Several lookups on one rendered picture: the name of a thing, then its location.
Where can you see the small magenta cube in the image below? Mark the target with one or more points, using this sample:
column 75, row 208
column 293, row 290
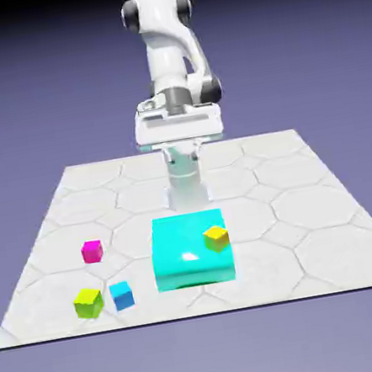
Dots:
column 92, row 252

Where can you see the small yellow cube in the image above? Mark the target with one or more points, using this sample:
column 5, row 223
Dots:
column 216, row 238

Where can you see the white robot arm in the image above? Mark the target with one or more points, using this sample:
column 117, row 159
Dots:
column 162, row 43

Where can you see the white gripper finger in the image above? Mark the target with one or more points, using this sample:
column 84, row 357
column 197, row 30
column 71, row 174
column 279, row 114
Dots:
column 169, row 156
column 195, row 152

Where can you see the large cyan box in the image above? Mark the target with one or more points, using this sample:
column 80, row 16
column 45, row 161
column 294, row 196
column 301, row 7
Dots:
column 182, row 248

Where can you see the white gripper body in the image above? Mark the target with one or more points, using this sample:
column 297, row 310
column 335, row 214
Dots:
column 180, row 129

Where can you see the small blue cube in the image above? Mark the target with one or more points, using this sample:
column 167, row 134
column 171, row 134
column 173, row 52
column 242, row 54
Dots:
column 122, row 295

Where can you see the small lime green cube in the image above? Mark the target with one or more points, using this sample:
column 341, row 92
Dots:
column 88, row 303

